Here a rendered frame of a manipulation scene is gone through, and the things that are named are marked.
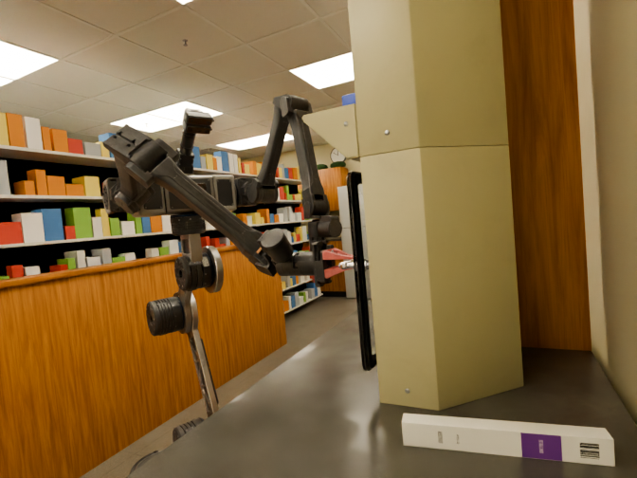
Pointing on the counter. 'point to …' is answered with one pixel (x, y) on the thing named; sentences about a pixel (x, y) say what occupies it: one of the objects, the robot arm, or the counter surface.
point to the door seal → (363, 270)
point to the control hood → (337, 129)
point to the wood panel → (546, 173)
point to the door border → (359, 269)
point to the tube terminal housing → (437, 199)
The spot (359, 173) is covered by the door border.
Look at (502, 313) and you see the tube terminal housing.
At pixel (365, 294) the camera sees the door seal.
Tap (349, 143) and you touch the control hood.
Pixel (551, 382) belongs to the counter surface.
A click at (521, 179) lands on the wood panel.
